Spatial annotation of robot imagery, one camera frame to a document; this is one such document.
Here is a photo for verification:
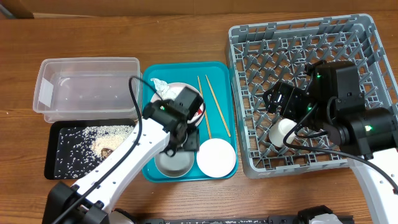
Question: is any wooden chopstick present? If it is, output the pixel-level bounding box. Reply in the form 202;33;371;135
197;76;212;139
205;75;231;137

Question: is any grey dishwasher rack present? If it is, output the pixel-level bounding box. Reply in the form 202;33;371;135
227;14;397;179

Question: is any right wooden chopstick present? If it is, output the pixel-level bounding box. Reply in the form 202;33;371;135
205;75;231;137

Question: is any black tray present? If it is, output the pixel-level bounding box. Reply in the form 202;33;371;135
44;119;135;180

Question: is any white rice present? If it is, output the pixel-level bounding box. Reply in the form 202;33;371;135
53;125;134;179

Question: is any white cup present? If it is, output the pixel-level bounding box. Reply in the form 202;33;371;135
269;118;297;147

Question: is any white tissue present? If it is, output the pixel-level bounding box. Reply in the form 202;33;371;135
151;78;177;100

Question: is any brown food piece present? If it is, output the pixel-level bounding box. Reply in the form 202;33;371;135
101;148;113;159

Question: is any left wooden chopstick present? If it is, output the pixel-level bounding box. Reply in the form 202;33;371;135
197;76;212;139

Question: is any grey bowl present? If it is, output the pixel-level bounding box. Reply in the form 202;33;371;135
154;151;195;178

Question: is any large pink plate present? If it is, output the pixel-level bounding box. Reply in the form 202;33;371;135
149;82;206;128

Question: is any red snack wrapper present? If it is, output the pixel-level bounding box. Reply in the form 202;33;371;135
192;105;204;123

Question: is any teal serving tray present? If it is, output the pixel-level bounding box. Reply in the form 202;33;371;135
141;61;239;184

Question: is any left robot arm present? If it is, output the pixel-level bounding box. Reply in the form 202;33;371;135
42;96;203;223

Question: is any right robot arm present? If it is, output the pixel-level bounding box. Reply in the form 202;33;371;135
262;60;397;223

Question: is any clear plastic bin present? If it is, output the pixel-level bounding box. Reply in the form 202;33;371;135
32;57;142;123

